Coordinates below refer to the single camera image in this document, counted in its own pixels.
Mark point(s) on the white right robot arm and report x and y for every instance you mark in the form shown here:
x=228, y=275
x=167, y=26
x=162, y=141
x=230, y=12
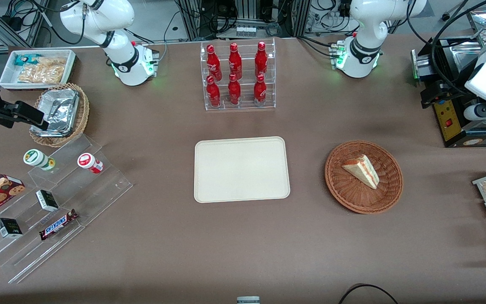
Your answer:
x=120, y=63

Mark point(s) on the clear acrylic bottle rack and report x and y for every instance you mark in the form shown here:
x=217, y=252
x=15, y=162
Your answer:
x=245, y=63

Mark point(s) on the tan wicker basket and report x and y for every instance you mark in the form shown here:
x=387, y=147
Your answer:
x=83, y=114

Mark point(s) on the clear acrylic stepped shelf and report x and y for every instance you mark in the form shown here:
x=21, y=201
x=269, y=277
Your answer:
x=95, y=190

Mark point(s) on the teal snack packet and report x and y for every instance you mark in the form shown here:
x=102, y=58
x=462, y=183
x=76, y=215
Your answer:
x=25, y=59

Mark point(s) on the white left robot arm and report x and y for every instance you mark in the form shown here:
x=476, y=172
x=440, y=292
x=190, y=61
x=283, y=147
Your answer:
x=365, y=25

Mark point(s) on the clear bag of chips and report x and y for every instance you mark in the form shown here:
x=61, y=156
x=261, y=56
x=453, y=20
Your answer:
x=44, y=71

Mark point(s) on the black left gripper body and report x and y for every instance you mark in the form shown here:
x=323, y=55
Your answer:
x=442, y=89

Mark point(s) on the grey power strip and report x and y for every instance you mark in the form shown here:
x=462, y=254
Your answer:
x=244, y=31

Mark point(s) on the snickers bar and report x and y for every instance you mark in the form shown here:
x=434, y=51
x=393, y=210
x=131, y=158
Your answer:
x=57, y=224

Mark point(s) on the aluminium foil container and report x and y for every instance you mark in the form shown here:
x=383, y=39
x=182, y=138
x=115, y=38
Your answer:
x=59, y=112

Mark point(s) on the round brown wicker basket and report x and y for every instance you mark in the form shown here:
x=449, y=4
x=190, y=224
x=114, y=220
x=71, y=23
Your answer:
x=352, y=194

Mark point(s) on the small grey device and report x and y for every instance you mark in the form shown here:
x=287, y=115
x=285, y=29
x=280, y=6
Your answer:
x=248, y=300

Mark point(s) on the red and white bottle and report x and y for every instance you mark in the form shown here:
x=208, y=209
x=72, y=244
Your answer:
x=89, y=162

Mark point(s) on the small black box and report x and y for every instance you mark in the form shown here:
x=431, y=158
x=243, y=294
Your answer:
x=47, y=200
x=9, y=228

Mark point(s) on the beige plastic tray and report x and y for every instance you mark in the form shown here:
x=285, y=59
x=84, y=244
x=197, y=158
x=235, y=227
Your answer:
x=241, y=169

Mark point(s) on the red cola bottle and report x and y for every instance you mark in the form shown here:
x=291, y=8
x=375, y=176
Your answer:
x=235, y=63
x=234, y=92
x=213, y=63
x=213, y=93
x=260, y=90
x=261, y=61

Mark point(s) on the white rectangular snack bin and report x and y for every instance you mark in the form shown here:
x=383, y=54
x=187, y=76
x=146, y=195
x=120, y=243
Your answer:
x=6, y=80

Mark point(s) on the green and white cup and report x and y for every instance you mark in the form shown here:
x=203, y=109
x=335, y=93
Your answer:
x=36, y=158

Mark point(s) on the black food warmer machine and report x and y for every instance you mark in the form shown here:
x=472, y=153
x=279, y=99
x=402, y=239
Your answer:
x=458, y=131

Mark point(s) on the triangular sandwich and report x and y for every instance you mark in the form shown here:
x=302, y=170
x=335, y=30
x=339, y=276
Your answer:
x=363, y=171

